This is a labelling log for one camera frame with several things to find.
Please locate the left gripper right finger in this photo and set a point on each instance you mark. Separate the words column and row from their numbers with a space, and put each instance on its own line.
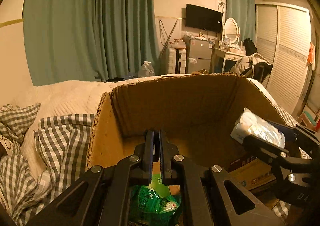
column 210, row 196

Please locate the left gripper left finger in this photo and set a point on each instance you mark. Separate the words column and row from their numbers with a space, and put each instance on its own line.
column 101, row 196

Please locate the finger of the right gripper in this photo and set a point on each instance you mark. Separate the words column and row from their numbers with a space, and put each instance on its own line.
column 269, row 153
column 287, row 131

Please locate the white tissue pack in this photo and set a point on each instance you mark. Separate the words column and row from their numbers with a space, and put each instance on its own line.
column 251, row 124

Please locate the green snack packet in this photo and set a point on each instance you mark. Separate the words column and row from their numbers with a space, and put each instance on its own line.
column 154, row 204

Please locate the grey checked bed sheet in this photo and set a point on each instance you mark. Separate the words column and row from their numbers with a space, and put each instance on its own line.
column 61, row 142

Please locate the chair with clothes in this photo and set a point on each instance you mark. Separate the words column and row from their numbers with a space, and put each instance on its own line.
column 252, row 65

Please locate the brown cardboard box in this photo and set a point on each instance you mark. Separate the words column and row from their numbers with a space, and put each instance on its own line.
column 197, row 112

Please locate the white louvred wardrobe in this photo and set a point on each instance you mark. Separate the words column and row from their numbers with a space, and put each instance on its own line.
column 283, row 36

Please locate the white dressing table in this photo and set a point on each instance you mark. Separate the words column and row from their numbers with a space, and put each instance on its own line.
column 222, row 60

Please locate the white oval vanity mirror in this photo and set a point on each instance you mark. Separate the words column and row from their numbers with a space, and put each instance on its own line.
column 231, row 30

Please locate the grey mini fridge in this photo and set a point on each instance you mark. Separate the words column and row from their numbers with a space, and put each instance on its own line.
column 199, row 54

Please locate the white stacked storage crates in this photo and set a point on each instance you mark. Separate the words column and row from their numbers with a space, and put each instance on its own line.
column 174, row 60

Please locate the large clear water bottle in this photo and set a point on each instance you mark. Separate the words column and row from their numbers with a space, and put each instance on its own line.
column 146, row 70

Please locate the green curtain by wardrobe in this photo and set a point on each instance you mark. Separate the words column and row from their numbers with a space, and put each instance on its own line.
column 243, row 12

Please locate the black wall television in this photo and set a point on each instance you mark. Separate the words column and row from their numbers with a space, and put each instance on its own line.
column 203, row 18

